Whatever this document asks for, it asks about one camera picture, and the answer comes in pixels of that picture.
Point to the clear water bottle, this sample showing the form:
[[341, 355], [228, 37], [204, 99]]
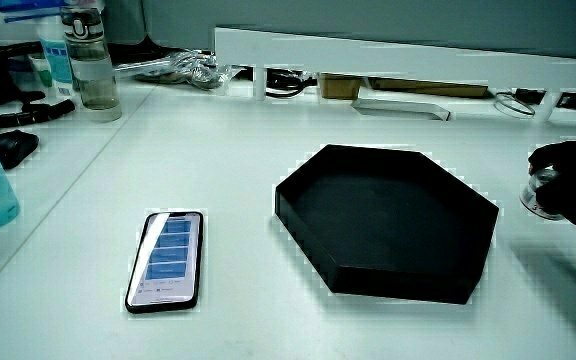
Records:
[[93, 70]]

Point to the blue white package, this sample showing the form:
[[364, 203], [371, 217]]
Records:
[[28, 9]]

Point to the white desk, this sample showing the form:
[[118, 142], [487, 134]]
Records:
[[248, 175]]

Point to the small brown cardboard box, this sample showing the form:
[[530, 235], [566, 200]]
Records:
[[339, 86]]

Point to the crumpled clear plastic bag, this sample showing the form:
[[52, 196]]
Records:
[[193, 67]]

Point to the black computer mouse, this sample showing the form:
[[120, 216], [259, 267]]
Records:
[[14, 147]]

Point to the black smartphone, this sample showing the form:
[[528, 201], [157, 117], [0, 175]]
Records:
[[167, 260]]

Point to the white bottle blue label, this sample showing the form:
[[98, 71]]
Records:
[[57, 60]]

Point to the flat brown box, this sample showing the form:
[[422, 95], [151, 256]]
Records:
[[428, 88]]

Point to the black hexagonal tray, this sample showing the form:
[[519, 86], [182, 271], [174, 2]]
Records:
[[393, 220]]

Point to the white paper sheet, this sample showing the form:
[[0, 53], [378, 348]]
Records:
[[398, 109]]

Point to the white desk shelf riser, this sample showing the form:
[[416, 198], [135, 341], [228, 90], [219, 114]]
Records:
[[368, 55]]

